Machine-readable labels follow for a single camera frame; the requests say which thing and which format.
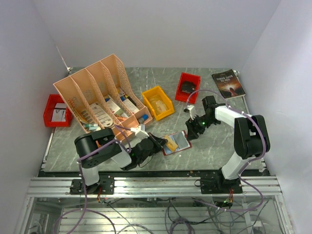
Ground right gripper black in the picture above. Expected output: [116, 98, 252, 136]
[185, 114, 218, 140]

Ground red card holder wallet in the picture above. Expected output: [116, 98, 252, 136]
[162, 130, 192, 156]

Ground yellow plastic bin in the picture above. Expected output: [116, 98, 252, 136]
[141, 86, 175, 121]

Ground black credit card stack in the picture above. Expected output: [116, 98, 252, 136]
[181, 81, 196, 94]

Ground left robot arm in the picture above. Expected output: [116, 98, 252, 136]
[70, 124, 168, 195]

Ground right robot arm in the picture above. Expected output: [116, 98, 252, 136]
[184, 96, 270, 194]

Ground gold card in bin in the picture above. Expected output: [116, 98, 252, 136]
[151, 99, 168, 115]

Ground red bin with cards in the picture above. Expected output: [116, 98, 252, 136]
[175, 72, 201, 102]

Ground white cards in left bin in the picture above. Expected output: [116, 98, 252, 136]
[51, 103, 66, 122]

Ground blue capped tube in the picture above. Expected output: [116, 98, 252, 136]
[137, 114, 149, 124]

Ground dark paperback book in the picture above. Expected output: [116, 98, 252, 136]
[212, 69, 246, 99]

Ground pink file organizer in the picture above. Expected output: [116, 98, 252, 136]
[54, 54, 153, 141]

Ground red bin at left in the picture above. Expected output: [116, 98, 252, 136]
[43, 94, 73, 128]

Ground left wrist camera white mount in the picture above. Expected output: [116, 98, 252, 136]
[130, 124, 149, 140]

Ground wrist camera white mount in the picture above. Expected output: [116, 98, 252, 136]
[130, 124, 149, 140]
[184, 105, 197, 120]

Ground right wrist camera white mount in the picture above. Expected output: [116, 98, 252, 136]
[184, 105, 197, 120]

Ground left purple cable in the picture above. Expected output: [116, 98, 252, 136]
[52, 124, 137, 234]

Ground purple cable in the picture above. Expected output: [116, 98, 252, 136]
[186, 89, 268, 213]
[52, 124, 137, 234]

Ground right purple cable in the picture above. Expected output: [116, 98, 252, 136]
[186, 89, 268, 213]

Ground aluminium mounting rail frame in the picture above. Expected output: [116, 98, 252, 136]
[15, 176, 294, 234]

